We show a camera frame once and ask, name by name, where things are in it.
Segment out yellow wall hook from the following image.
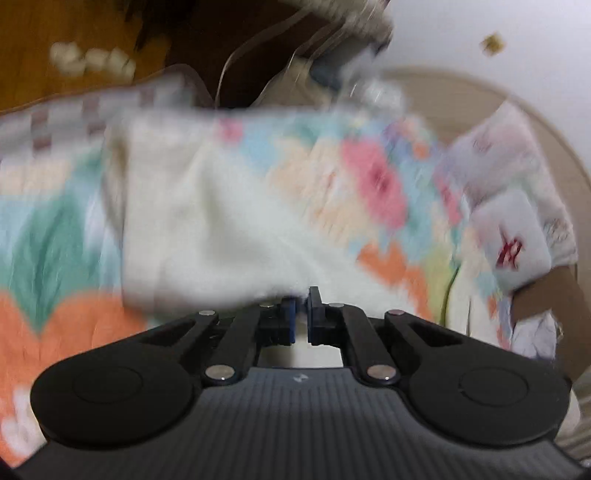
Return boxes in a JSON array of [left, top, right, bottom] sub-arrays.
[[479, 31, 507, 57]]

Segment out floral quilt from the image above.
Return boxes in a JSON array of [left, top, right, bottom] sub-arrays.
[[0, 106, 515, 468]]

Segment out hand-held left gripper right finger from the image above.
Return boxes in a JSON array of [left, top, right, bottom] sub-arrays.
[[306, 286, 465, 385]]

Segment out checked bed sheet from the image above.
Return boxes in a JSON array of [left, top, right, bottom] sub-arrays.
[[0, 76, 209, 161]]

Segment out dark wooden desk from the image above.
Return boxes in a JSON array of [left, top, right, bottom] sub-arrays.
[[164, 0, 326, 109]]

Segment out white cushion with red character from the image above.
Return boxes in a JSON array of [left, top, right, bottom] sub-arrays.
[[473, 189, 553, 295]]

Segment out pale lumpy thing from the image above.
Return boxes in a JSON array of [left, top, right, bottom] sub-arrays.
[[48, 41, 138, 80]]

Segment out pink patterned pillow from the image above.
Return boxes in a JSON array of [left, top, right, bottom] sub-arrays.
[[442, 102, 579, 278]]

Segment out beige headboard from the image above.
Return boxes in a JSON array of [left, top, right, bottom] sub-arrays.
[[382, 67, 591, 241]]

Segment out cream fleece garment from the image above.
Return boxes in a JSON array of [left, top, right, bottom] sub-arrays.
[[104, 115, 386, 365]]

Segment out white cloth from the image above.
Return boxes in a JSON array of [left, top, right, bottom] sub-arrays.
[[512, 313, 563, 361]]

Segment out white power cable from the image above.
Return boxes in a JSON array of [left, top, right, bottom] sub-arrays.
[[213, 8, 342, 108]]

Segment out white plastic bag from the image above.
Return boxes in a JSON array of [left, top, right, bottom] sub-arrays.
[[353, 73, 408, 112]]

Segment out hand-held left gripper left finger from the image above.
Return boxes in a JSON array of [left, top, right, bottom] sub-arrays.
[[139, 295, 298, 387]]

